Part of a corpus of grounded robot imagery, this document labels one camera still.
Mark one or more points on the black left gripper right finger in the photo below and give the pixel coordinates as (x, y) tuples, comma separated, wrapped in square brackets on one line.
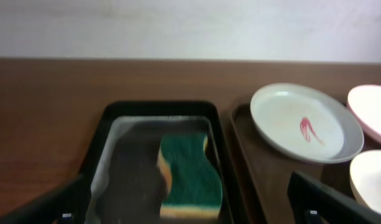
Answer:
[(314, 202)]

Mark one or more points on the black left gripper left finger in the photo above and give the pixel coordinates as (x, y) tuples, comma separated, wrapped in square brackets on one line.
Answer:
[(56, 206)]

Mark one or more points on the cream plate with red stain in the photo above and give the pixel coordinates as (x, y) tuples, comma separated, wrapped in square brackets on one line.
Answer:
[(365, 179)]

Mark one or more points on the grey plate with red stain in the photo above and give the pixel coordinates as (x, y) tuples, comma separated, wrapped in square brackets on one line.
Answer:
[(306, 124)]

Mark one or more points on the green yellow sponge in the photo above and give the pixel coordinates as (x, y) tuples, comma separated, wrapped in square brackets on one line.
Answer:
[(193, 185)]

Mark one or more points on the large brown serving tray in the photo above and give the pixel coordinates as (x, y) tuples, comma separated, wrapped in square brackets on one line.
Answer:
[(268, 171)]

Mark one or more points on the black small water tray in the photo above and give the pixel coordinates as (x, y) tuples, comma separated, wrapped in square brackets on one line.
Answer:
[(123, 182)]

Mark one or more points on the pink plate with red stain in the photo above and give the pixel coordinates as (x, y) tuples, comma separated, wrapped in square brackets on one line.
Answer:
[(364, 101)]

